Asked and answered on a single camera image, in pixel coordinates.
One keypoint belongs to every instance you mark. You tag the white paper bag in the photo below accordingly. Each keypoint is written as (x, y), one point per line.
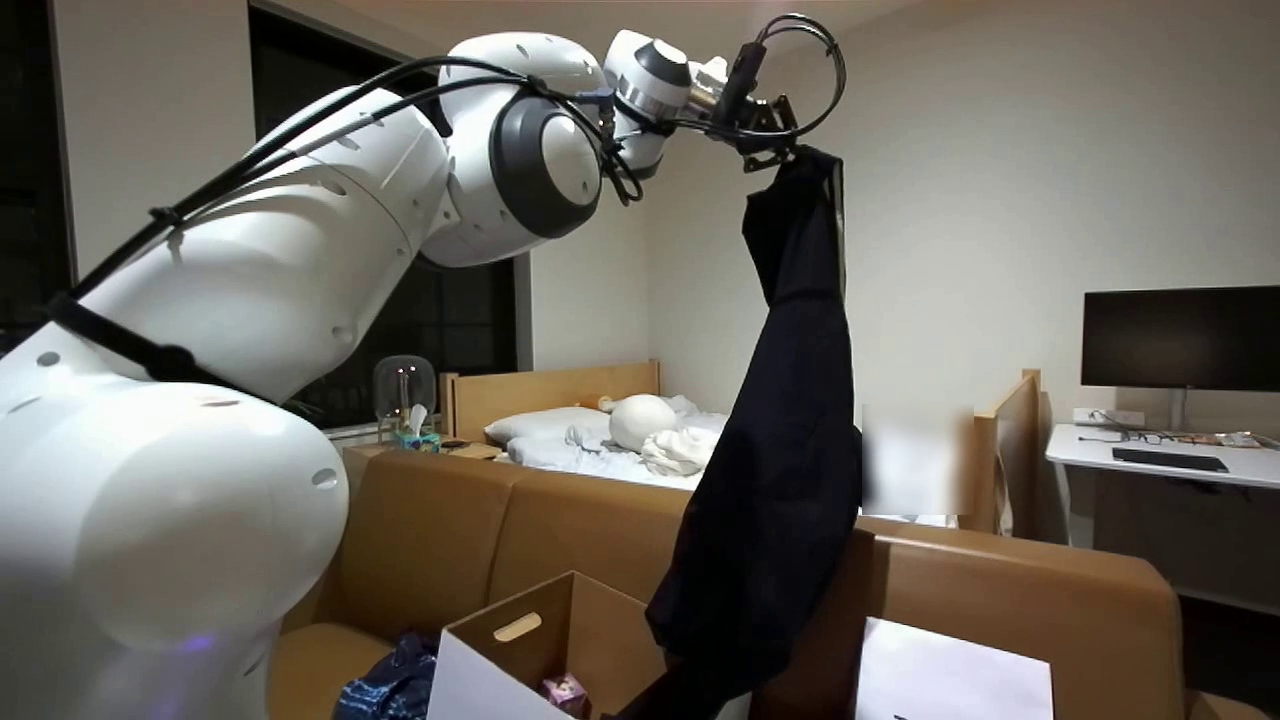
(914, 674)

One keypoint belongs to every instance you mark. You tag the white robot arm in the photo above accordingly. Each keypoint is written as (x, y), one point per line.
(162, 505)

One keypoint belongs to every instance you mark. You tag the white cardboard box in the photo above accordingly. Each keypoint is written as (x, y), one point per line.
(559, 648)

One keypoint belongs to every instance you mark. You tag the flat white pillow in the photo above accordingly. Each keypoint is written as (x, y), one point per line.
(547, 422)

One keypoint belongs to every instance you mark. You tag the cream crumpled cloth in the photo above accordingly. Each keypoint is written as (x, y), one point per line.
(679, 451)

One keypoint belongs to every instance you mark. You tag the round white pillow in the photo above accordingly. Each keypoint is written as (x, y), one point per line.
(636, 416)

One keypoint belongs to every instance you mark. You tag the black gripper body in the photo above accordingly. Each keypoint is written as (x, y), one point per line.
(757, 128)

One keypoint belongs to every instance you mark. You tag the glass dome jar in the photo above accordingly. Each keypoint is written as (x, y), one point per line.
(405, 399)

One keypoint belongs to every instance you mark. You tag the dark navy hoodie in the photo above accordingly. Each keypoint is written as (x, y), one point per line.
(770, 521)

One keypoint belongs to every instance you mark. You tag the blue patterned cloth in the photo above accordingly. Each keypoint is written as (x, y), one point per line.
(394, 691)

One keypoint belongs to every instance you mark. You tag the black computer monitor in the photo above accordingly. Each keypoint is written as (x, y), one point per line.
(1183, 337)

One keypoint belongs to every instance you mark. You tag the white desk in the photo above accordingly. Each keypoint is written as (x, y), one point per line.
(1211, 530)

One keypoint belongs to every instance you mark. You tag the brown leather couch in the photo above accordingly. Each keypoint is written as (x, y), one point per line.
(436, 539)

